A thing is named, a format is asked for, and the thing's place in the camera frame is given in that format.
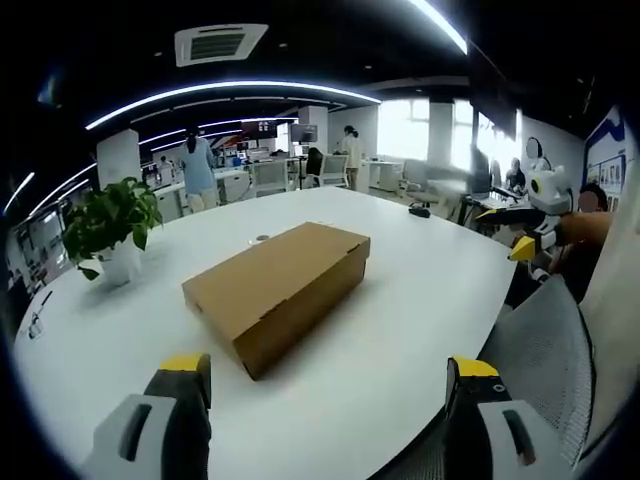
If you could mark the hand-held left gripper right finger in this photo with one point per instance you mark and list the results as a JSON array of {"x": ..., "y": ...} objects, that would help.
[{"x": 487, "y": 425}]

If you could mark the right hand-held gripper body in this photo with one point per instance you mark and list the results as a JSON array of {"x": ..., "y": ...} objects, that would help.
[{"x": 549, "y": 202}]

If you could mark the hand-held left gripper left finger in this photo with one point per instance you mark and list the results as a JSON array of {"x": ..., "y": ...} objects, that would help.
[{"x": 170, "y": 430}]

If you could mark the brown cardboard shoe box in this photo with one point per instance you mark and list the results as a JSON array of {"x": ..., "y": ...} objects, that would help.
[{"x": 280, "y": 290}]

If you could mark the grey mesh office chair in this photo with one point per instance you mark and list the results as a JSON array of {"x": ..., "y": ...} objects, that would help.
[{"x": 537, "y": 360}]

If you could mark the small black object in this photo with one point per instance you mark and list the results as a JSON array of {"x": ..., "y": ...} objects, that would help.
[{"x": 419, "y": 212}]

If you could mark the small white table device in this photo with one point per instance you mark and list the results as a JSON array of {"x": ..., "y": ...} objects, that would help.
[{"x": 35, "y": 325}]

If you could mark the white plant pot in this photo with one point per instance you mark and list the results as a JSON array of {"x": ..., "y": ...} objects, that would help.
[{"x": 120, "y": 262}]

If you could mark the white mesh office chair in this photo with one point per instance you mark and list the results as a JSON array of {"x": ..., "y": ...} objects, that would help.
[{"x": 334, "y": 170}]

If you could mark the black office chair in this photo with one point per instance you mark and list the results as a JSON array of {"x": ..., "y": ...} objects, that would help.
[{"x": 314, "y": 162}]

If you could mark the green potted plant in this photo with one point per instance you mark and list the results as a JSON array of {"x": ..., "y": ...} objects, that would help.
[{"x": 112, "y": 220}]

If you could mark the computer monitor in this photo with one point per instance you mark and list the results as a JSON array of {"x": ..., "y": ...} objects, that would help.
[{"x": 304, "y": 133}]

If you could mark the ceiling air conditioner vent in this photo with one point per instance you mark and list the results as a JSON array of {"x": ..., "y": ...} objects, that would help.
[{"x": 216, "y": 44}]

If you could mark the wall poster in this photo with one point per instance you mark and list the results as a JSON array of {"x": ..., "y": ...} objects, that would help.
[{"x": 607, "y": 157}]

